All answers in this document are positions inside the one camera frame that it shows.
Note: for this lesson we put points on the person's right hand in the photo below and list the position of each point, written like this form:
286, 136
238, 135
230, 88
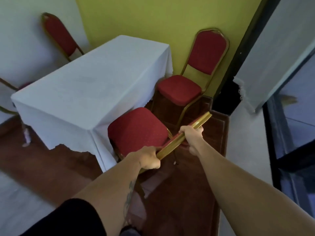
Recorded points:
192, 138

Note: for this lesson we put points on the person's left hand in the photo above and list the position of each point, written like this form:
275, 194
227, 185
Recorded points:
146, 157

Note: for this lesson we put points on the person's left fingers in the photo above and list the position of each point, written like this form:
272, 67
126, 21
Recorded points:
154, 159

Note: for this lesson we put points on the person's right thumb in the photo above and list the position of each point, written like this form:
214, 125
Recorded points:
193, 149

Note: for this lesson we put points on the red gold banquet chair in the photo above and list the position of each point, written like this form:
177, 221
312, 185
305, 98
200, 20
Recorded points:
24, 85
179, 88
59, 34
137, 127

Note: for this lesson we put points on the person's right forearm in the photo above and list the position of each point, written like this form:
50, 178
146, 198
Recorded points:
241, 194

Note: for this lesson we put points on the person's left forearm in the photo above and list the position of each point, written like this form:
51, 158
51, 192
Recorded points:
110, 191

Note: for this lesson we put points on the brown floor rug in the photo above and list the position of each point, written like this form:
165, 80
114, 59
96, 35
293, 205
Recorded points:
182, 199

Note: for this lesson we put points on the white tablecloth covered table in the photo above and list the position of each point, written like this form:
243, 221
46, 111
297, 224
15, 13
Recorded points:
91, 85

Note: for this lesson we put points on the black framed glass door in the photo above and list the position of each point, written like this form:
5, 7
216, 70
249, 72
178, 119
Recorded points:
292, 149

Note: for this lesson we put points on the person's black garment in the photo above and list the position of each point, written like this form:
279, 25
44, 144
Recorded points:
69, 218

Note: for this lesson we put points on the white door panel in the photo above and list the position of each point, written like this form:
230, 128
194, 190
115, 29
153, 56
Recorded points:
275, 46

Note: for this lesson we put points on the black door frame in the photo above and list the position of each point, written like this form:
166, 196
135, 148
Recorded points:
228, 95

